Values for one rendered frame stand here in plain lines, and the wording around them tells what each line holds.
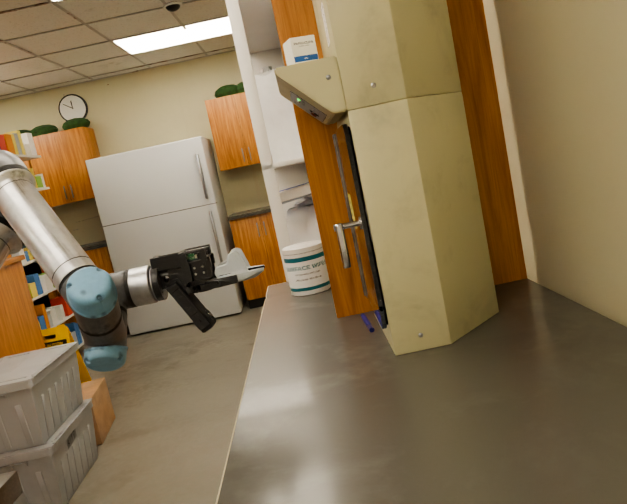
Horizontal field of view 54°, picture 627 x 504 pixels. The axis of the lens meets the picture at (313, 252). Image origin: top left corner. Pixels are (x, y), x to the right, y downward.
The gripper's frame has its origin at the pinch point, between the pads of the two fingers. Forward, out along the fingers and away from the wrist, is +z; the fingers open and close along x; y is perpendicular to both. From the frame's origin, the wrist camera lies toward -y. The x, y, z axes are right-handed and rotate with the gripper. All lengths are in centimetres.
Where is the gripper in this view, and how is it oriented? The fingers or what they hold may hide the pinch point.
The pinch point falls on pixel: (258, 272)
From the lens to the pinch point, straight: 120.6
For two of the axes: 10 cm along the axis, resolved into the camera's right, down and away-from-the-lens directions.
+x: -0.3, -1.4, 9.9
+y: -2.0, -9.7, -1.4
